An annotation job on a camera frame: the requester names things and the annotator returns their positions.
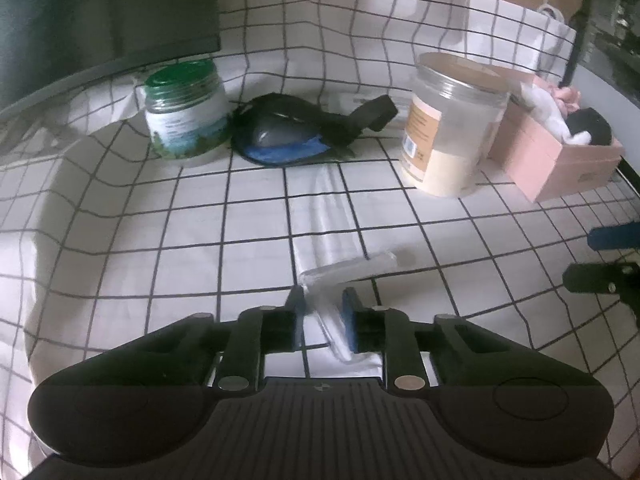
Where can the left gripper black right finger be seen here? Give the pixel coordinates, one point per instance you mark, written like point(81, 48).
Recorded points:
point(450, 342)

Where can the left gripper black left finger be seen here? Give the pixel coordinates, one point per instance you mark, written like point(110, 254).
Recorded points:
point(229, 356)

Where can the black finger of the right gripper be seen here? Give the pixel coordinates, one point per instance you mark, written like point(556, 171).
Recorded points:
point(621, 279)

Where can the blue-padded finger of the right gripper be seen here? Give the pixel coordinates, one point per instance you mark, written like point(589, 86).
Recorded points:
point(625, 236)

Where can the white cloth glove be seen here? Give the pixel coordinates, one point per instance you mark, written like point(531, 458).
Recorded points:
point(544, 110)

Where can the pink cardboard box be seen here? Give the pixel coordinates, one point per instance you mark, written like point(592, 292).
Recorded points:
point(541, 166)

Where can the pink fabric scrunchie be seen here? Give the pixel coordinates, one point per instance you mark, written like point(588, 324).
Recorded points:
point(566, 98)

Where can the clear plastic jar floral label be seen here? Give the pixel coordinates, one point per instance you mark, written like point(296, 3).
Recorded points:
point(455, 111)

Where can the black white grid tablecloth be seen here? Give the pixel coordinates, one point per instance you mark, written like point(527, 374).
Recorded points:
point(103, 242)

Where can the green lid jar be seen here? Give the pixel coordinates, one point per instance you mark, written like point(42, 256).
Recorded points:
point(187, 112)

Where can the black monitor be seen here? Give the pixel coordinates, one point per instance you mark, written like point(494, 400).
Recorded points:
point(50, 46)

